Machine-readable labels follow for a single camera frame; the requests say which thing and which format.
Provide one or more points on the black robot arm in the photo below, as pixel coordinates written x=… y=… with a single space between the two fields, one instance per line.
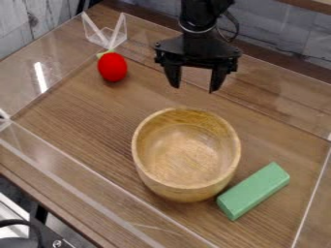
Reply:
x=199 y=17

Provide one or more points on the black table leg frame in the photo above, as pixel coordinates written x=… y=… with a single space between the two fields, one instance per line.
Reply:
x=55 y=232

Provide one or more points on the green rectangular block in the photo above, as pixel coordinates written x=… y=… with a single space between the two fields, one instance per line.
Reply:
x=252 y=191

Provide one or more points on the red plush strawberry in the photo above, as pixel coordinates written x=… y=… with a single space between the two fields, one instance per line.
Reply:
x=113 y=66

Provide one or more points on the brown wooden bowl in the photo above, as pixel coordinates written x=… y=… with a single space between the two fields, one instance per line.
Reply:
x=186 y=151

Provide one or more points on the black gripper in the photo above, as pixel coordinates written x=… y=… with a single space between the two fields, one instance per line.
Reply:
x=203 y=50

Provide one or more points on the clear acrylic corner bracket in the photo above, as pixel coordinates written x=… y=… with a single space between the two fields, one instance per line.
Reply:
x=109 y=38

